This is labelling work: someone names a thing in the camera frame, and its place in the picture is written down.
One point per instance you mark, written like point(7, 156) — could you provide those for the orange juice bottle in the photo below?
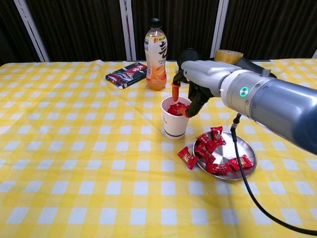
point(156, 62)

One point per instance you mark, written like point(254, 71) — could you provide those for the white paper cup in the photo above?
point(174, 126)

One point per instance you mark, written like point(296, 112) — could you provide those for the dark pleated curtain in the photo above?
point(79, 27)
point(272, 24)
point(178, 22)
point(10, 29)

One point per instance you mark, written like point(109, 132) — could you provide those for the black rubber slipper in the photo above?
point(247, 65)

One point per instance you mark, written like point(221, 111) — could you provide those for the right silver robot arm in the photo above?
point(284, 104)

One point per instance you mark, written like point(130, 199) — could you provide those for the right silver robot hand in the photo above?
point(205, 74)

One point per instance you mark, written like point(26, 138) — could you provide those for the red candy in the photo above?
point(244, 162)
point(203, 153)
point(187, 157)
point(219, 169)
point(176, 109)
point(217, 135)
point(204, 138)
point(211, 146)

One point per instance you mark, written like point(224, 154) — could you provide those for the silver metal plate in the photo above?
point(223, 153)

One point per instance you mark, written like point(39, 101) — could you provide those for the yellow tape roll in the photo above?
point(225, 56)

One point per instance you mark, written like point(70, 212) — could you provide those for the white metal frame post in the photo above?
point(315, 54)
point(128, 31)
point(31, 31)
point(219, 29)

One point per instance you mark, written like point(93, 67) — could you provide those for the yellow checked tablecloth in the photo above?
point(74, 148)

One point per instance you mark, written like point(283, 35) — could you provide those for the dark blue printed box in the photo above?
point(126, 74)

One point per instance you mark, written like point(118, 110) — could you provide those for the black mesh pen holder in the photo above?
point(188, 53)

